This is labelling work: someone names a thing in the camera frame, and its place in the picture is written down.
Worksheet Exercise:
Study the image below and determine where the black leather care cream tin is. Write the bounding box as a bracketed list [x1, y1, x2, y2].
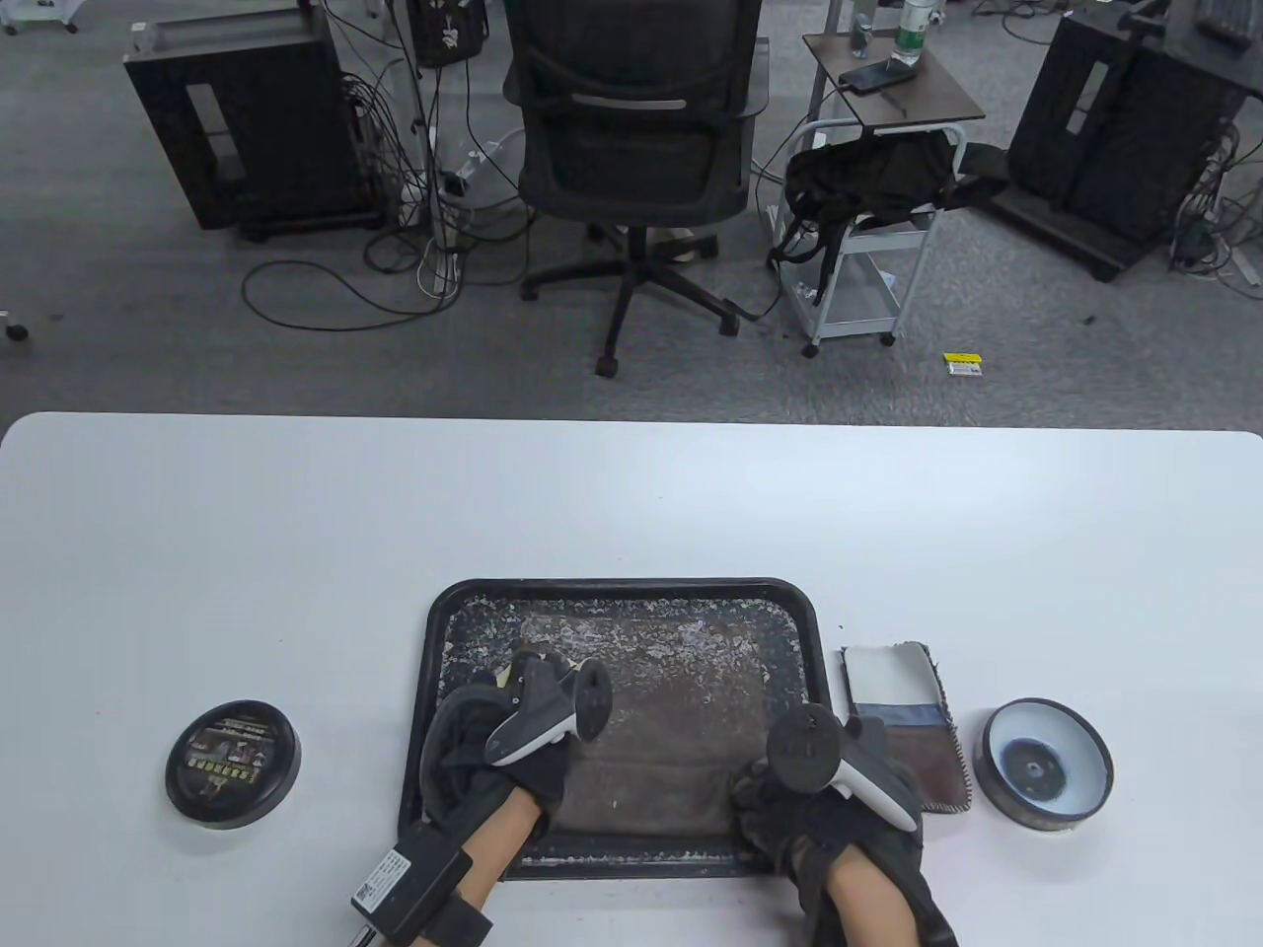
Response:
[974, 698, 1114, 832]

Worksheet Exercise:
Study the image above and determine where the person's right hand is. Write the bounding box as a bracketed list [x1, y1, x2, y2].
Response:
[730, 760, 926, 918]

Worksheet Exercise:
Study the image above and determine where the brown side table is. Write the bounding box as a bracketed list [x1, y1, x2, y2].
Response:
[802, 30, 986, 129]

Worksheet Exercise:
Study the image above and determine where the tangled cable bundle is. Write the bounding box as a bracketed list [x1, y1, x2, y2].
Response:
[1169, 118, 1263, 297]

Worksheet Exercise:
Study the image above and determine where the white power strip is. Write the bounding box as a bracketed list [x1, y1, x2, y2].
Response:
[419, 242, 465, 297]

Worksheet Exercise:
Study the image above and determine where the person's left hand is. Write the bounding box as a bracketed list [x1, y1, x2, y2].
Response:
[422, 646, 573, 841]

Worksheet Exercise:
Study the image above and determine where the black plastic tray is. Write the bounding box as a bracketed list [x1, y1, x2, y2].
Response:
[400, 577, 852, 879]

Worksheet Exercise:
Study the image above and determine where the black wheeled cabinet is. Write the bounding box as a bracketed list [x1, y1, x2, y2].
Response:
[992, 0, 1263, 282]
[123, 0, 381, 243]

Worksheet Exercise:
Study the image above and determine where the black smartphone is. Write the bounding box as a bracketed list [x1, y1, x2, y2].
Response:
[841, 61, 919, 96]

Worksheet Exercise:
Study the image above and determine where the white wheeled base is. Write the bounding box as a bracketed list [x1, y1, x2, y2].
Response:
[0, 0, 80, 36]

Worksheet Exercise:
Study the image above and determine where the black looped floor cable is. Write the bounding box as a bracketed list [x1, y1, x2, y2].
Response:
[242, 258, 465, 331]

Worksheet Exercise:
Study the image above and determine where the black white hand controller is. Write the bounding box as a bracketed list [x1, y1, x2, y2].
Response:
[768, 703, 921, 834]
[483, 651, 615, 770]

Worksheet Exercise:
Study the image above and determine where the white rolling cart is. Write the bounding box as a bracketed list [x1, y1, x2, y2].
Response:
[780, 118, 966, 358]

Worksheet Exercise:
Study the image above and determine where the black backpack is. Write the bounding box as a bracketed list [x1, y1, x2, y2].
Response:
[768, 131, 1009, 302]

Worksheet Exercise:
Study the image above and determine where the person's left forearm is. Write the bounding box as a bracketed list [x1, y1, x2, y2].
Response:
[424, 794, 554, 947]

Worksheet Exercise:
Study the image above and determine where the brown leather bag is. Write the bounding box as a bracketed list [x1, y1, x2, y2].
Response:
[513, 614, 776, 839]

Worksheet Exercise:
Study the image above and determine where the clear bottle green label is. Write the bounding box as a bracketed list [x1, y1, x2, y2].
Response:
[893, 0, 936, 68]

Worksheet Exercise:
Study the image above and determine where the white desk leg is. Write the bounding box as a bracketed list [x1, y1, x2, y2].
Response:
[390, 0, 445, 257]

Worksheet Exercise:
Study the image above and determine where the black pouch white print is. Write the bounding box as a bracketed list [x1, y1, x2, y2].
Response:
[405, 0, 489, 68]

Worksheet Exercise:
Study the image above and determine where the person's right forearm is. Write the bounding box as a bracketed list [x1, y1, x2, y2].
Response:
[801, 848, 960, 947]

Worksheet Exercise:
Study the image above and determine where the white grey cloth swatch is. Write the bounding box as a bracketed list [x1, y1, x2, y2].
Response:
[841, 641, 973, 815]

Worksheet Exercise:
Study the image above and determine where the black cable bundle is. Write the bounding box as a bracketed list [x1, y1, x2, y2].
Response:
[326, 0, 440, 272]

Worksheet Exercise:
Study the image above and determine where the black mesh office chair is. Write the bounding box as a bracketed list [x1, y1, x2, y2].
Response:
[503, 0, 773, 376]

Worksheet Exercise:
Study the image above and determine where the black round labelled tin lid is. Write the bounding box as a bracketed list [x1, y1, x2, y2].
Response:
[166, 700, 302, 830]

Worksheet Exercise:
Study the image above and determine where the black wrist camera unit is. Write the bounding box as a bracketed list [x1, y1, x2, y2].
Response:
[350, 824, 477, 945]

